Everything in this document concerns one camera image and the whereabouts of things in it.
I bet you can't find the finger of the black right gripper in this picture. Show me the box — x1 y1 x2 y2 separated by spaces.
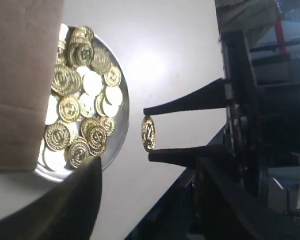
143 78 229 116
148 144 234 168

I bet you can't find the round silver metal plate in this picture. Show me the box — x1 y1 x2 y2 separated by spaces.
34 24 130 183

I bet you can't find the brown cardboard slotted box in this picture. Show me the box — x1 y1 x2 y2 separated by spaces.
0 0 63 174

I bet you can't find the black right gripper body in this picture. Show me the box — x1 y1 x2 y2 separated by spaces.
222 31 300 190

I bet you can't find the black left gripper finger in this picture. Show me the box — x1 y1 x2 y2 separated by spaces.
0 157 102 240

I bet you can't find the gold coin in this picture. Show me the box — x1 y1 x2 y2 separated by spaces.
141 115 156 153

